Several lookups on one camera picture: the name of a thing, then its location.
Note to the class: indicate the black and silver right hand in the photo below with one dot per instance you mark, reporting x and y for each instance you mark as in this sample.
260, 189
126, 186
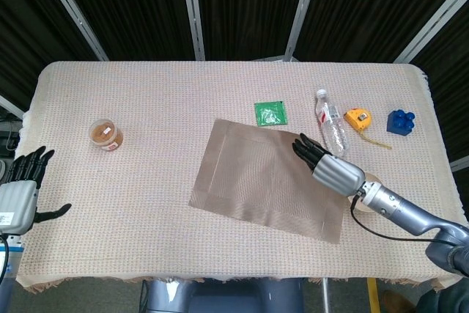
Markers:
337, 173

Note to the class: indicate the black and silver left hand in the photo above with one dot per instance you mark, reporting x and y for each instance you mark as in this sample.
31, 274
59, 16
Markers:
18, 203

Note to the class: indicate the beige bowl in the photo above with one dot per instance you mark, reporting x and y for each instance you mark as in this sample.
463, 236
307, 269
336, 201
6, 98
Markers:
362, 207

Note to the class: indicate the brown woven placemat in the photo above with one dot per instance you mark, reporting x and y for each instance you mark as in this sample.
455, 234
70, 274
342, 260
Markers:
249, 181

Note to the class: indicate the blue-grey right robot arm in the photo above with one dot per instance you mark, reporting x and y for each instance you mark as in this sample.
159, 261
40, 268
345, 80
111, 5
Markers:
403, 210

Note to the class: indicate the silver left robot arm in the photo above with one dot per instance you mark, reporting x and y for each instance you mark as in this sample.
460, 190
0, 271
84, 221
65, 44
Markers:
12, 250

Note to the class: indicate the clear plastic water bottle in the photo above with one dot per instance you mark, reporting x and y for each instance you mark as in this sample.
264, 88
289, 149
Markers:
332, 126

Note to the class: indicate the yellow tape measure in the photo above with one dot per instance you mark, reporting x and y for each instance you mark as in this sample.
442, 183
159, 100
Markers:
357, 118

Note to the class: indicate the blue toy brick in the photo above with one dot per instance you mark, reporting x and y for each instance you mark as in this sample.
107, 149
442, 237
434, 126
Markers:
399, 124

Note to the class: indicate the green foil sachet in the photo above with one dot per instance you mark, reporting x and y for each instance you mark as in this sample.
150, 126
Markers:
271, 114

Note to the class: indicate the clear jar of rubber bands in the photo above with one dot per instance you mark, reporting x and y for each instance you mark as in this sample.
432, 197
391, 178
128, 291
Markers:
105, 135

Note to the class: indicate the metal table leg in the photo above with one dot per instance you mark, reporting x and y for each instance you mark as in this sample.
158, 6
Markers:
326, 298

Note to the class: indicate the dark curtain screen panel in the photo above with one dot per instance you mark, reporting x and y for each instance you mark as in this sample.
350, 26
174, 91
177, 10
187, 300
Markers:
22, 34
139, 9
366, 9
450, 71
245, 9

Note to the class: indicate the beige woven tablecloth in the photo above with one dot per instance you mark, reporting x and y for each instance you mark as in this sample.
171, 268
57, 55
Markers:
146, 107

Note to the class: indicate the blue-grey robot torso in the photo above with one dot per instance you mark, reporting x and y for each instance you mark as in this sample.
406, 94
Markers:
220, 298

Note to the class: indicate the grey screen frame post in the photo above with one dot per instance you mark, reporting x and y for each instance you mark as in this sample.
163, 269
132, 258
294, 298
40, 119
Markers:
193, 9
9, 105
301, 9
432, 18
461, 162
73, 10

